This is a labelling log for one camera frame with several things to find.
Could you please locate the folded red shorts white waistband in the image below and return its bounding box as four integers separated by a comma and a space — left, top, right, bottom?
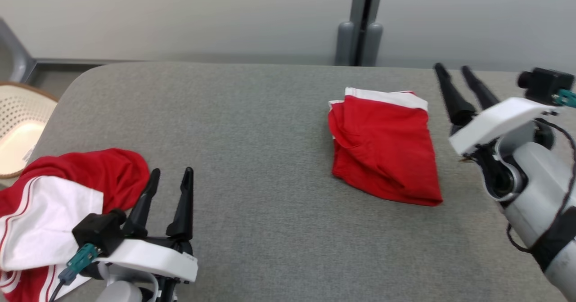
328, 87, 444, 207

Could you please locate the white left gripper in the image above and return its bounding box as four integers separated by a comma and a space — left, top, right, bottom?
96, 167, 199, 302

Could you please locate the grey partition post with foot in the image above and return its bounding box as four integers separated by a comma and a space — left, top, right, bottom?
0, 18, 39, 84

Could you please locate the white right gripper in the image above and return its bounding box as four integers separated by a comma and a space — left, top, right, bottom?
433, 63, 561, 158

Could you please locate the beige perforated laundry basket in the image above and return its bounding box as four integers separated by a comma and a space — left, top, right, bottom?
0, 81, 59, 179

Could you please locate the red and white striped garment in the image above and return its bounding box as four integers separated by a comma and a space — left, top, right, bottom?
0, 148, 150, 302

